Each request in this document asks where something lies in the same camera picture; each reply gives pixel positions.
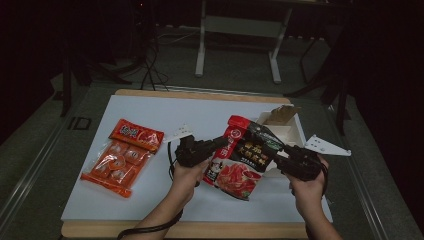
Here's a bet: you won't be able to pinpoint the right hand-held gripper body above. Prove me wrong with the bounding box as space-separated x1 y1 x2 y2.
281 134 352 183

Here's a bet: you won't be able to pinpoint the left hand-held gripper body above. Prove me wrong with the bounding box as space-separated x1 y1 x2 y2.
163 124 215 168

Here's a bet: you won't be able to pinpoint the cream white storage box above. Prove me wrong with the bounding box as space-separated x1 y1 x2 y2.
255 111 307 178

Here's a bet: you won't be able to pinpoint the red and black soup packet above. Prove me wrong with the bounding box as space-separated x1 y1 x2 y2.
203 114 286 201

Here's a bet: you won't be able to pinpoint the orange clear snack packet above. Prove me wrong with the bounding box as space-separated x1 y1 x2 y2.
79 118 165 199

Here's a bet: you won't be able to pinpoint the person's right hand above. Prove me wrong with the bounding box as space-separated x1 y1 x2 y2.
285 156 330 218

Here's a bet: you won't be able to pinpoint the person's left hand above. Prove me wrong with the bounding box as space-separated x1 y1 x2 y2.
169 159 210 205

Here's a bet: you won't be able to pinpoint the white table mat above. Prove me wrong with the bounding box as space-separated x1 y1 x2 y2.
61 94 333 223

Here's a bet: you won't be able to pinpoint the black chair legs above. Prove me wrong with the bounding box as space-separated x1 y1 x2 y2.
285 33 352 135

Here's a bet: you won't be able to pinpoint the wooden table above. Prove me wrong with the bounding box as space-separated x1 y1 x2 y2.
60 88 333 239

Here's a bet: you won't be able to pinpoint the white metal stand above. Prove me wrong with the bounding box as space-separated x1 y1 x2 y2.
194 0 294 84

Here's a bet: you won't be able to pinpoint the black stand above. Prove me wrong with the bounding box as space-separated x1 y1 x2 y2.
59 43 133 118

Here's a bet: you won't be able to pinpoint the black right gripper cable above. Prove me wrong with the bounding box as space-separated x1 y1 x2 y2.
321 164 330 198

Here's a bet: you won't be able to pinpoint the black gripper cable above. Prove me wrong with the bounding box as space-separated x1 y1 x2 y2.
321 164 330 198
116 141 185 240

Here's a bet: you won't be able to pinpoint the black floor cables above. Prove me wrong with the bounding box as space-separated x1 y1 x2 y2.
139 33 170 92

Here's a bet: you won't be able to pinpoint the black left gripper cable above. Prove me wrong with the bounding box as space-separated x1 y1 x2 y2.
116 141 185 240

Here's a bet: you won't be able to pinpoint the black floor bracket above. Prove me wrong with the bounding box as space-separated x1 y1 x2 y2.
67 116 92 131

